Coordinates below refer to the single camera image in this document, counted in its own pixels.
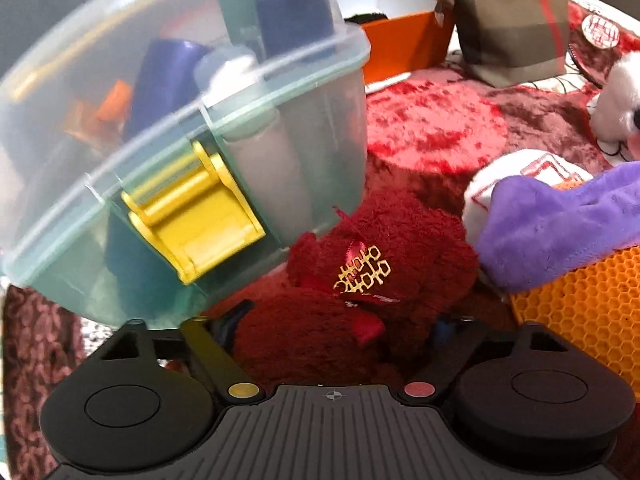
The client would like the purple plush toy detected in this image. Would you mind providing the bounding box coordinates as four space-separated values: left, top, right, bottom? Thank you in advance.
475 160 640 293

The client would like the dark red plush bear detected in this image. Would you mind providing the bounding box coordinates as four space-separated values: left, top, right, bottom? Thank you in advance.
232 187 482 391

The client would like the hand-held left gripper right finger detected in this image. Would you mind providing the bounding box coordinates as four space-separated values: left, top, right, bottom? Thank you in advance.
399 314 568 403

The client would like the white plush toy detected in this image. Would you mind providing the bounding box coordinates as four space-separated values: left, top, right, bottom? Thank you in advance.
586 50 640 147

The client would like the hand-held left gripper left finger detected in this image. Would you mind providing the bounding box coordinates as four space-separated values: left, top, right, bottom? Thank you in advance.
97 299 263 405

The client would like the dark blue block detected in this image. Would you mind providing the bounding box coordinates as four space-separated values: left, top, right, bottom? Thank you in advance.
254 0 337 58

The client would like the orange cardboard box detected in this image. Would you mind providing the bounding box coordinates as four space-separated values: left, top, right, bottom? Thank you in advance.
324 0 457 87

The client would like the brown striped zipper pouch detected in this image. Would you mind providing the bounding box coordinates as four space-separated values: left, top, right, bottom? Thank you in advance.
434 0 570 88

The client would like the green block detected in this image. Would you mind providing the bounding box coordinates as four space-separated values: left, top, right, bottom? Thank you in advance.
216 0 275 43

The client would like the small orange item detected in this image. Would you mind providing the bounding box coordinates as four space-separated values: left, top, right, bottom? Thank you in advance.
62 79 135 148

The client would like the black fuzzy cloth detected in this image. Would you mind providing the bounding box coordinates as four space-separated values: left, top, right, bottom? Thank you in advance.
344 9 392 25

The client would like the white tube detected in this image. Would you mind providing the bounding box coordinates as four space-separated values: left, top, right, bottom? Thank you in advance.
192 52 316 241

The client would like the white red-patterned plush cushion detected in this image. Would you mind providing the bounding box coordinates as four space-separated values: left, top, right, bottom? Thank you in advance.
461 149 596 233

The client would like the blue roll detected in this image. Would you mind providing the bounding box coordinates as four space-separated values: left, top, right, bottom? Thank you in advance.
131 37 213 133

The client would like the orange honeycomb mat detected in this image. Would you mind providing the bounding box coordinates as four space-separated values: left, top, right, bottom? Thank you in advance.
510 180 640 403

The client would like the clear plastic storage container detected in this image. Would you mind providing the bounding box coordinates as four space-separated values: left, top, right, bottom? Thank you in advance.
0 0 372 331

